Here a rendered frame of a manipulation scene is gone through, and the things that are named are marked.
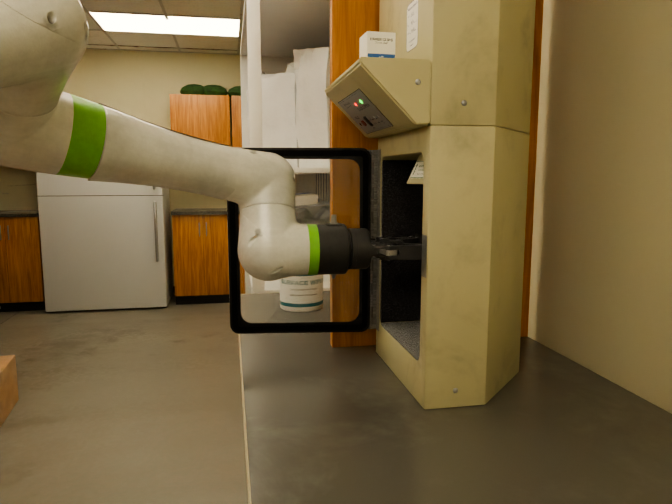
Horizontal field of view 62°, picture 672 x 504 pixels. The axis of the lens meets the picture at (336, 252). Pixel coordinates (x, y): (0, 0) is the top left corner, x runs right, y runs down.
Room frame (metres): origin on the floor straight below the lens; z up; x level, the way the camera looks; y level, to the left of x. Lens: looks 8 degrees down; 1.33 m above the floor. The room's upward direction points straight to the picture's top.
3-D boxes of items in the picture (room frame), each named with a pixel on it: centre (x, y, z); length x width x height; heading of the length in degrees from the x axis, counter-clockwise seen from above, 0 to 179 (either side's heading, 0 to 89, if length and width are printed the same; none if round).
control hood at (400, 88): (1.04, -0.06, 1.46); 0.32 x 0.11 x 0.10; 11
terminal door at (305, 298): (1.19, 0.08, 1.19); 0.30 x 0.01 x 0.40; 93
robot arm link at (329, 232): (1.01, 0.01, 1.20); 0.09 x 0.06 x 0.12; 11
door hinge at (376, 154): (1.20, -0.08, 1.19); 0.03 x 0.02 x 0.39; 11
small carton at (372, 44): (1.00, -0.07, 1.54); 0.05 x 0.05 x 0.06; 12
